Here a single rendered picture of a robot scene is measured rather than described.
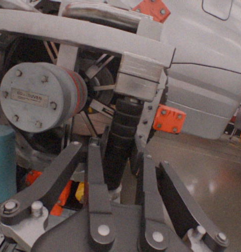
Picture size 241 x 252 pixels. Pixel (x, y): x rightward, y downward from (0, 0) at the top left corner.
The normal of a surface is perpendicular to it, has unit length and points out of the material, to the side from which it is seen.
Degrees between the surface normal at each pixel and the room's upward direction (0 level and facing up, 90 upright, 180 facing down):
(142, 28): 90
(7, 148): 88
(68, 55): 90
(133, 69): 90
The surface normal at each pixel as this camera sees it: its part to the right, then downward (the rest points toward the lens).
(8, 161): 0.93, 0.29
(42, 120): 0.02, 0.29
